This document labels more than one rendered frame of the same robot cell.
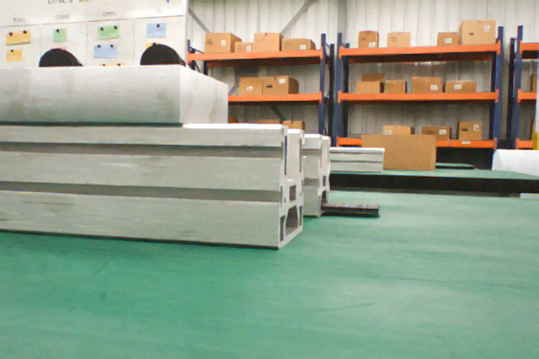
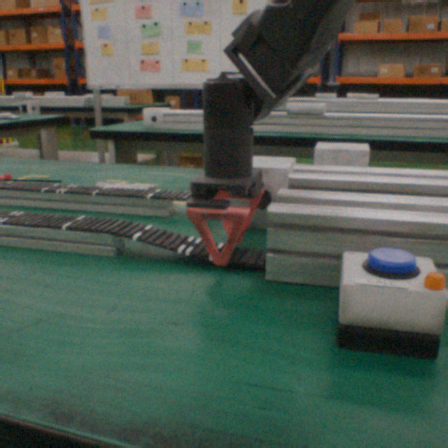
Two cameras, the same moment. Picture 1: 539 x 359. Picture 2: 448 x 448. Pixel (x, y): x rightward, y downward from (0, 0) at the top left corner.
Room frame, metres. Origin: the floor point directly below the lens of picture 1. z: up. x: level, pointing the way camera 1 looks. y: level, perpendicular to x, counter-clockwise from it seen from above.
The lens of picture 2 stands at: (0.07, 0.81, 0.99)
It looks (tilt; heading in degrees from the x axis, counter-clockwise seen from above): 18 degrees down; 1
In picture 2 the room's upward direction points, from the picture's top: straight up
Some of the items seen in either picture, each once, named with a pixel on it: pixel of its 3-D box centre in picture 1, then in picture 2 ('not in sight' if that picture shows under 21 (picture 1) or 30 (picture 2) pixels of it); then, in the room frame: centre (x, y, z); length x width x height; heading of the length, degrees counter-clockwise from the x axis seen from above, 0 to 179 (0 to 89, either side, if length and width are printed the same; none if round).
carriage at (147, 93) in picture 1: (114, 118); not in sight; (0.44, 0.13, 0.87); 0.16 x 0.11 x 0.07; 77
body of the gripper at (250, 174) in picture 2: not in sight; (228, 158); (0.60, 0.82, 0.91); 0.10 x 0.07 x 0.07; 167
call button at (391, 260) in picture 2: not in sight; (391, 264); (0.43, 0.68, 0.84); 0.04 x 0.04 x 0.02
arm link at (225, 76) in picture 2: not in sight; (230, 103); (0.61, 0.82, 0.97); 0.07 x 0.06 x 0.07; 161
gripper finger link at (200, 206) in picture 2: not in sight; (223, 223); (0.58, 0.82, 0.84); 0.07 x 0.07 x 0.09; 77
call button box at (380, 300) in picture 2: not in sight; (386, 295); (0.44, 0.67, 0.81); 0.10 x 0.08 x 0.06; 167
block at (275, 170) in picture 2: not in sight; (261, 193); (0.77, 0.77, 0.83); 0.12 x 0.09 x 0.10; 167
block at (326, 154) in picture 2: not in sight; (340, 171); (0.96, 0.60, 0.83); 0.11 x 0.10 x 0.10; 167
